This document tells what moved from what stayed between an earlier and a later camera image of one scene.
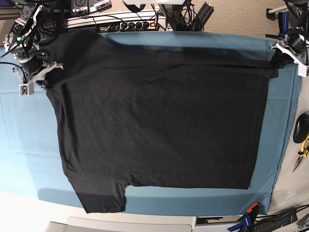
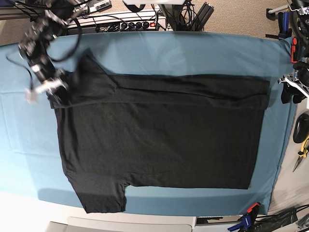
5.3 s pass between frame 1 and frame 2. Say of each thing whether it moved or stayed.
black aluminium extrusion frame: stayed
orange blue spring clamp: stayed
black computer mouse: stayed
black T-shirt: moved
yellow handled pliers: stayed
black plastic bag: stayed
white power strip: stayed
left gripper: moved
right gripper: moved
